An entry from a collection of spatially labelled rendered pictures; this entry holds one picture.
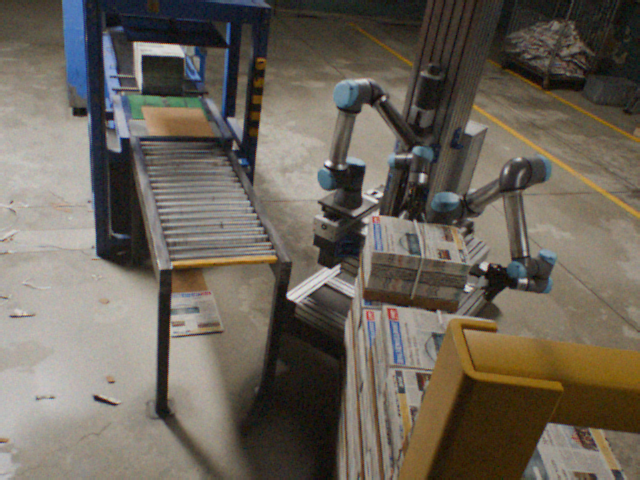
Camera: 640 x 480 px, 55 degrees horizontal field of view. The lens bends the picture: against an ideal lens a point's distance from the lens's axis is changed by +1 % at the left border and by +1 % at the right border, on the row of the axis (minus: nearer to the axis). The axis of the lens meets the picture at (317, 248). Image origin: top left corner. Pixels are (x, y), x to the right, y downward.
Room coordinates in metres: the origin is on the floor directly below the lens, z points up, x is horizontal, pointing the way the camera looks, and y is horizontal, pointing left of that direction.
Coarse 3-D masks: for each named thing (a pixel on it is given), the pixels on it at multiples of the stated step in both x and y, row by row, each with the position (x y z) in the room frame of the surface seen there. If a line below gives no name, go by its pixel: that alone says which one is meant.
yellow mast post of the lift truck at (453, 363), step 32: (448, 352) 0.47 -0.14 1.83; (448, 384) 0.44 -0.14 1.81; (480, 384) 0.41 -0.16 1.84; (512, 384) 0.42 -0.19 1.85; (544, 384) 0.42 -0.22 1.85; (448, 416) 0.42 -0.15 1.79; (480, 416) 0.42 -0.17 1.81; (512, 416) 0.42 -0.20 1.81; (544, 416) 0.42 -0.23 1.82; (416, 448) 0.47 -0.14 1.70; (448, 448) 0.41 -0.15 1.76; (480, 448) 0.42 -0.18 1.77; (512, 448) 0.42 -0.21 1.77
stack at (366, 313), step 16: (352, 304) 2.16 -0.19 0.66; (368, 304) 1.95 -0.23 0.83; (384, 304) 1.96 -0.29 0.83; (400, 304) 1.98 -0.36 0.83; (368, 320) 1.84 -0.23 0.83; (368, 336) 1.75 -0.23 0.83; (352, 352) 1.93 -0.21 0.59; (368, 352) 1.66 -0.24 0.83; (352, 368) 1.84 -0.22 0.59; (368, 368) 1.60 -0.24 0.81; (336, 384) 2.14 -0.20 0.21; (352, 384) 1.77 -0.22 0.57; (368, 384) 1.55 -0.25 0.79; (336, 400) 2.05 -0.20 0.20; (352, 400) 1.70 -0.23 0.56; (368, 400) 1.50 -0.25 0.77; (336, 416) 1.97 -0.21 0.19; (352, 416) 1.63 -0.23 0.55; (368, 416) 1.45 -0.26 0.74; (336, 432) 1.86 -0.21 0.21; (352, 432) 1.57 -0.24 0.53; (368, 432) 1.40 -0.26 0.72; (352, 448) 1.50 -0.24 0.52; (368, 448) 1.34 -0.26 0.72; (352, 464) 1.44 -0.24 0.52; (368, 464) 1.29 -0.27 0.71
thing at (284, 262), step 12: (228, 144) 3.33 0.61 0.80; (228, 156) 3.16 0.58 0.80; (240, 168) 3.03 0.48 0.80; (240, 180) 2.89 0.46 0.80; (252, 192) 2.77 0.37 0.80; (252, 204) 2.65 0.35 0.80; (264, 216) 2.55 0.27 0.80; (264, 228) 2.44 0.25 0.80; (276, 240) 2.35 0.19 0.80; (276, 252) 2.25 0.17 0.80; (276, 264) 2.23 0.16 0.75; (288, 264) 2.19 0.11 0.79; (276, 276) 2.21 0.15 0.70; (288, 276) 2.20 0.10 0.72
